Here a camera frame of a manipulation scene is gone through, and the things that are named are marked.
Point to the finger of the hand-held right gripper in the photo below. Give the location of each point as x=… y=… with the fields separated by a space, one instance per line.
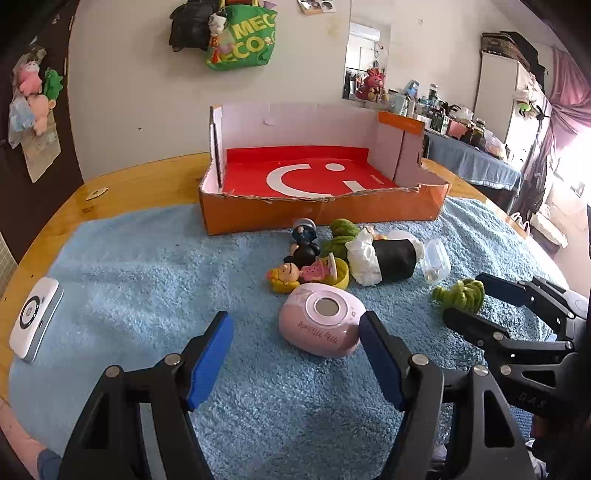
x=503 y=288
x=471 y=330

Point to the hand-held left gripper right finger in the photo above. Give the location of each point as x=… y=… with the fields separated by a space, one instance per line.
x=381 y=360

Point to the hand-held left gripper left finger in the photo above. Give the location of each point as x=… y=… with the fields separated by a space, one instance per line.
x=210 y=364

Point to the green fuzzy toy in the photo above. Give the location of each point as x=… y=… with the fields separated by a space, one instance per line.
x=341 y=228
x=461 y=295

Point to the clear square plastic box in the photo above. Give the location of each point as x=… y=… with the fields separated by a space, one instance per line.
x=436 y=263

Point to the pink rounded gadget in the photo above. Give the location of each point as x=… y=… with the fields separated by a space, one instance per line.
x=304 y=332

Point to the black white sushi plush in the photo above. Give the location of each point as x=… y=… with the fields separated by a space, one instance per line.
x=392 y=261

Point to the girl figurine pink dress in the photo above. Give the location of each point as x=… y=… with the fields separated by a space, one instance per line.
x=286 y=277

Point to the white round lid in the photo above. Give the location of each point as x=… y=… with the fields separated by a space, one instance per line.
x=399 y=234

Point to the black-haired boy figurine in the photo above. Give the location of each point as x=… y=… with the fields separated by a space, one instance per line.
x=304 y=254

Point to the orange cardboard box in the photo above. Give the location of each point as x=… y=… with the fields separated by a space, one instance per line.
x=323 y=214

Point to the white basket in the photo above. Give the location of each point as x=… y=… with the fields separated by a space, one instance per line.
x=549 y=228

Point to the blue fluffy towel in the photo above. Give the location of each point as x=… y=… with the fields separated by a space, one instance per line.
x=138 y=286

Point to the table with blue cloth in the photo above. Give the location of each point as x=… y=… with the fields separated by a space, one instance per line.
x=471 y=161

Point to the green spider toy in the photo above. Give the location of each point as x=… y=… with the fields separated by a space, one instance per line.
x=526 y=108

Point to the white rectangular device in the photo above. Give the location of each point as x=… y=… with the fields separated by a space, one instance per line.
x=32 y=318

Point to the row of bottles and jars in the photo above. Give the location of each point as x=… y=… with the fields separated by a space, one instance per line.
x=434 y=110

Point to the red printed liner sheet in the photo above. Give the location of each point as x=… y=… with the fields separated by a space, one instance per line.
x=249 y=175

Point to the white cabinet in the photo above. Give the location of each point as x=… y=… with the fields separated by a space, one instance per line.
x=496 y=87

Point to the pink curtain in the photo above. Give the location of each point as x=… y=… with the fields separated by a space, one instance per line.
x=565 y=92

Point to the small wooden tag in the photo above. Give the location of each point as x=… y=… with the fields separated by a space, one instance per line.
x=97 y=192

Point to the dark bags on cabinet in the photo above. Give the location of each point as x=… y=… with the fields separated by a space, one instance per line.
x=508 y=46

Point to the pink plush doll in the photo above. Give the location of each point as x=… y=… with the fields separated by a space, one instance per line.
x=374 y=83

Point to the clear plastic bag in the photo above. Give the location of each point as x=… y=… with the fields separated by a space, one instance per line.
x=41 y=157

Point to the pink plush toy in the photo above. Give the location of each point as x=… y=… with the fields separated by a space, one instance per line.
x=39 y=110
x=28 y=76

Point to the light blue pouch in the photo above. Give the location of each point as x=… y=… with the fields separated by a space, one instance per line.
x=21 y=117

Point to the red doll charm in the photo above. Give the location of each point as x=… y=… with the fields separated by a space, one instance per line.
x=214 y=53

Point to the green tote bag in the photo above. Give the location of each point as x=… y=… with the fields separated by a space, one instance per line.
x=249 y=41

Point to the black bag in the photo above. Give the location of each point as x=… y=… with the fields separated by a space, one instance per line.
x=189 y=27

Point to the white cat plush charm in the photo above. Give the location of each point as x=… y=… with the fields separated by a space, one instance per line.
x=218 y=21

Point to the wall mirror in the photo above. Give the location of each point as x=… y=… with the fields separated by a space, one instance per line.
x=364 y=50

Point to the wall stickers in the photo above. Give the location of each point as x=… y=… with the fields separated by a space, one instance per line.
x=316 y=5

